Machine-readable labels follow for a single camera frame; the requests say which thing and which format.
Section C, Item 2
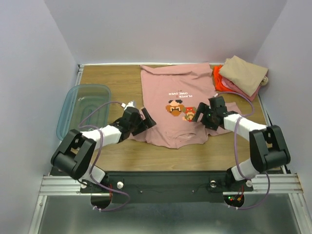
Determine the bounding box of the pink printed t-shirt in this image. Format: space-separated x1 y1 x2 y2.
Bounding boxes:
130 63 228 149

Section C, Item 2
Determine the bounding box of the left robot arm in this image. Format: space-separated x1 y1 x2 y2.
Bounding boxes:
51 106 156 192

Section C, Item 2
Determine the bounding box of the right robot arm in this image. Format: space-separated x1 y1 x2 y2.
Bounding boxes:
192 97 291 190

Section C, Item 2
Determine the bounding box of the folded orange t-shirt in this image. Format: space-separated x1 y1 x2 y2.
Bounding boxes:
213 65 240 93

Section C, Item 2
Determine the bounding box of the folded pink t-shirt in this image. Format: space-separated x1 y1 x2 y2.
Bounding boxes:
221 78 261 101

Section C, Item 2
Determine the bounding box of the clear teal plastic bin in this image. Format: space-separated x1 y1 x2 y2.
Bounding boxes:
56 84 111 140

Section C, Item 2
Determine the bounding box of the folded beige t-shirt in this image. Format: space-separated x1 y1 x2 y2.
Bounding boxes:
219 56 268 96

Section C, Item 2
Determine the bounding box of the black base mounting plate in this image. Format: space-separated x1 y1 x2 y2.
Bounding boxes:
80 170 254 204

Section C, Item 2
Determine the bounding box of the cream cloth piece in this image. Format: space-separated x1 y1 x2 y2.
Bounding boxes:
260 76 269 86

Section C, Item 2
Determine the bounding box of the aluminium frame rail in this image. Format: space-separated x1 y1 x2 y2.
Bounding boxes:
39 176 91 196

